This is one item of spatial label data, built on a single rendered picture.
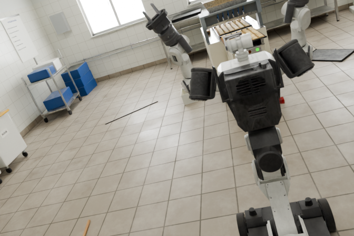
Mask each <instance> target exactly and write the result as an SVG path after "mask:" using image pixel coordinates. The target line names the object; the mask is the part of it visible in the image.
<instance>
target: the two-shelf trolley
mask: <svg viewBox="0 0 354 236"><path fill-rule="evenodd" d="M57 51H58V53H59V55H60V57H61V58H59V59H62V61H63V63H64V66H62V67H61V68H60V69H59V70H58V71H56V72H55V73H54V74H53V75H52V73H51V71H50V69H49V68H48V69H47V70H48V72H49V74H50V77H48V78H45V79H42V80H39V81H36V82H33V83H31V82H29V83H28V84H26V83H25V81H24V79H23V78H22V77H21V79H22V81H23V83H24V85H25V87H26V89H27V90H28V92H29V94H30V96H31V98H32V100H33V102H34V103H35V105H36V107H37V109H38V111H39V113H40V115H41V116H42V117H43V119H44V122H45V123H47V122H48V119H47V117H46V115H48V114H51V113H54V112H57V111H60V110H63V109H67V110H68V113H69V115H72V111H71V110H70V108H69V106H70V105H71V104H72V102H73V101H74V100H75V98H76V97H77V96H78V99H79V100H80V101H81V100H82V98H81V96H80V93H79V91H78V89H77V87H76V85H75V83H74V80H73V78H72V76H71V74H70V72H69V70H68V68H67V66H66V64H65V62H64V60H63V57H62V55H61V53H60V51H59V50H57ZM33 59H34V61H35V63H36V65H38V62H37V60H36V58H33ZM64 68H66V69H67V72H68V74H69V76H70V78H71V80H72V82H73V84H74V86H75V88H76V90H77V93H74V94H73V96H72V97H71V98H70V100H69V101H68V102H67V103H66V101H65V99H64V97H63V95H62V93H61V91H60V89H59V87H58V85H57V83H56V81H55V79H54V77H55V76H56V75H57V74H58V73H59V72H61V71H62V70H63V69H64ZM50 79H52V80H53V82H54V84H55V86H56V88H57V90H58V92H59V94H60V95H61V97H62V99H63V101H64V103H65V105H64V106H61V107H58V108H55V109H52V110H49V111H47V110H45V111H44V112H43V113H42V112H41V110H40V108H39V107H38V105H37V103H36V101H35V99H34V98H33V96H32V94H31V92H30V90H29V88H28V86H31V85H34V84H37V83H40V82H44V81H45V82H46V84H47V86H48V88H49V89H50V91H51V93H52V90H51V88H50V86H49V84H48V82H47V80H50Z"/></svg>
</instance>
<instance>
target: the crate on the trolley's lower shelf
mask: <svg viewBox="0 0 354 236"><path fill-rule="evenodd" d="M60 91H61V93H62V95H63V97H64V99H65V101H66V103H67V102H68V101H69V100H70V98H71V97H72V96H73V93H72V91H71V89H70V87H66V88H63V89H60ZM43 103H44V105H45V107H46V109H47V111H49V110H52V109H55V108H58V107H61V106H64V105H65V103H64V101H63V99H62V97H61V95H60V94H59V92H58V90H57V91H54V92H52V93H51V94H50V95H49V96H48V97H47V98H46V99H45V100H44V101H43Z"/></svg>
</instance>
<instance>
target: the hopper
mask: <svg viewBox="0 0 354 236"><path fill-rule="evenodd" d="M246 1H247V0H205V1H202V2H201V3H202V4H203V5H204V7H205V8H206V9H207V11H208V12H209V13H213V12H216V11H219V10H221V9H224V8H227V7H230V6H233V5H236V4H240V3H243V2H246Z"/></svg>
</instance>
